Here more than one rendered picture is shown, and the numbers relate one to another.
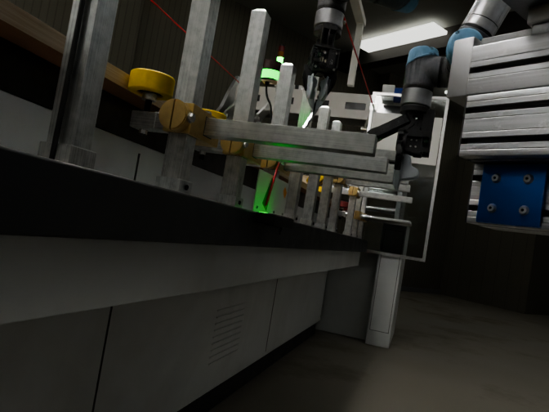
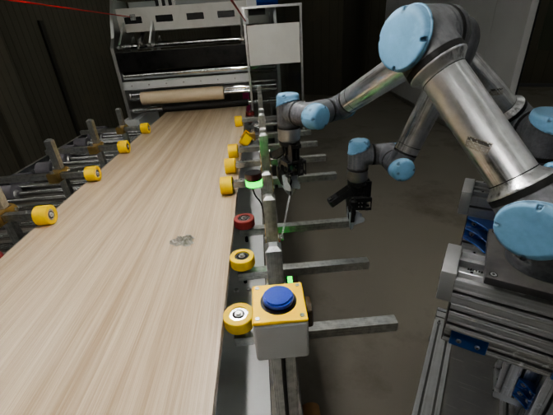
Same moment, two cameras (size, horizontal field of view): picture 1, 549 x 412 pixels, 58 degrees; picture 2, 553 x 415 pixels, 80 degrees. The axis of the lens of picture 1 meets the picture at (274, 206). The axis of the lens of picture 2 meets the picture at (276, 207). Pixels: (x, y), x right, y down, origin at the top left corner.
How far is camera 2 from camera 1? 0.97 m
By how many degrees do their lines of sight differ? 35
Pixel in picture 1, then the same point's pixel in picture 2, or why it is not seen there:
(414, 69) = (357, 160)
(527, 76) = (490, 309)
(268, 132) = (332, 333)
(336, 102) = (210, 12)
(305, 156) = (318, 270)
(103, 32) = not seen: outside the picture
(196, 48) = not seen: hidden behind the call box
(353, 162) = (349, 268)
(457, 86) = (443, 296)
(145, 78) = (243, 329)
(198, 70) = not seen: hidden behind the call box
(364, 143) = (392, 328)
